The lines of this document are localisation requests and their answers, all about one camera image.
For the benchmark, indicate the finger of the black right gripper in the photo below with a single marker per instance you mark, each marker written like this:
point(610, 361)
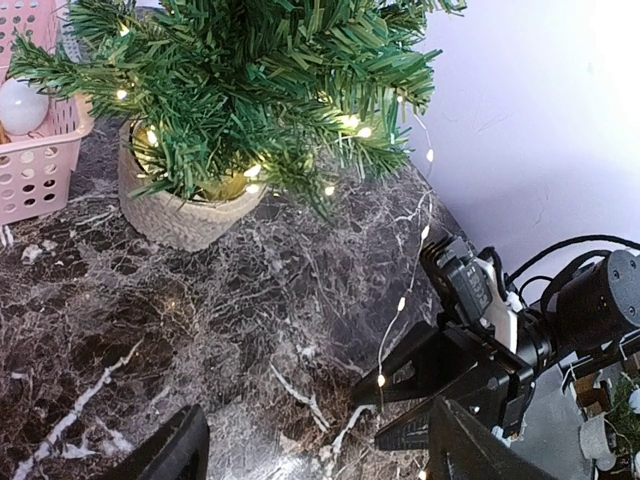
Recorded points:
point(408, 431)
point(425, 361)

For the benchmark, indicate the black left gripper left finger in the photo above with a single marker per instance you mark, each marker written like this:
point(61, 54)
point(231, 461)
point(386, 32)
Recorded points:
point(179, 449)

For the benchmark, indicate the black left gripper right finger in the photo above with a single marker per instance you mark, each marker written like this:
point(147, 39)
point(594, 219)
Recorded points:
point(461, 448)

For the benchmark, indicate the small green christmas tree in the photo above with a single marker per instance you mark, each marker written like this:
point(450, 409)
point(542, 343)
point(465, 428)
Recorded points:
point(231, 97)

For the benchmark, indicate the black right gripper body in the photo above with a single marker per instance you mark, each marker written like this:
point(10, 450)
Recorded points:
point(586, 309)

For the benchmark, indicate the white ball ornament right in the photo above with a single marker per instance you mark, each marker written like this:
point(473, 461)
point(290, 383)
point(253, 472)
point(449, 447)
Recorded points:
point(22, 106)

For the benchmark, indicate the pink plastic basket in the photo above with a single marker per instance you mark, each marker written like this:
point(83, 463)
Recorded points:
point(39, 153)

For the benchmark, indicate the beige tree pot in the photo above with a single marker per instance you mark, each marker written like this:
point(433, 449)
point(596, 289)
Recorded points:
point(187, 225)

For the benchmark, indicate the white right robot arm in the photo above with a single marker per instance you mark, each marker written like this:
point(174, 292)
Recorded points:
point(487, 348)

